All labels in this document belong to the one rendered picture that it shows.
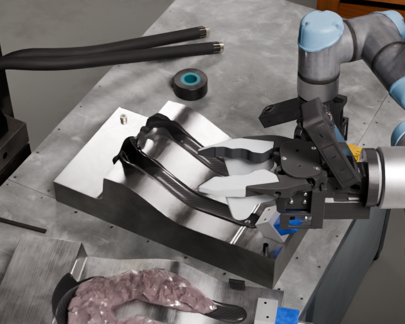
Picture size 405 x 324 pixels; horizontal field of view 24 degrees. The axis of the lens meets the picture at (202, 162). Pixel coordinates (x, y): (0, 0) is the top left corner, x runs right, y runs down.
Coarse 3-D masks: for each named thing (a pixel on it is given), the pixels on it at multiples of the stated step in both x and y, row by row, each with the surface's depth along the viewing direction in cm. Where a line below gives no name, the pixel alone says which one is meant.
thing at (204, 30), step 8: (168, 32) 230; (176, 32) 231; (184, 32) 232; (192, 32) 232; (200, 32) 233; (208, 32) 235; (128, 40) 225; (136, 40) 225; (144, 40) 226; (152, 40) 227; (160, 40) 228; (168, 40) 229; (176, 40) 231; (184, 40) 232; (112, 48) 222; (120, 48) 223; (128, 48) 224; (136, 48) 226; (144, 48) 227
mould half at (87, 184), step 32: (128, 128) 204; (192, 128) 194; (96, 160) 197; (160, 160) 187; (192, 160) 190; (64, 192) 193; (96, 192) 190; (128, 192) 182; (160, 192) 183; (128, 224) 189; (160, 224) 184; (192, 224) 181; (224, 224) 180; (192, 256) 186; (224, 256) 180; (256, 256) 176; (288, 256) 183
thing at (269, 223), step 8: (272, 208) 178; (264, 216) 177; (272, 216) 175; (256, 224) 177; (264, 224) 175; (272, 224) 175; (296, 224) 173; (264, 232) 177; (272, 232) 176; (280, 232) 175; (288, 232) 174; (280, 240) 176
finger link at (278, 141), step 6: (246, 138) 115; (252, 138) 115; (258, 138) 115; (264, 138) 115; (270, 138) 115; (276, 138) 115; (282, 138) 115; (288, 138) 115; (276, 144) 114; (282, 144) 114; (276, 150) 114
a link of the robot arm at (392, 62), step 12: (384, 48) 158; (396, 48) 157; (372, 60) 160; (384, 60) 157; (396, 60) 155; (384, 72) 157; (396, 72) 155; (384, 84) 158; (396, 84) 154; (396, 96) 155
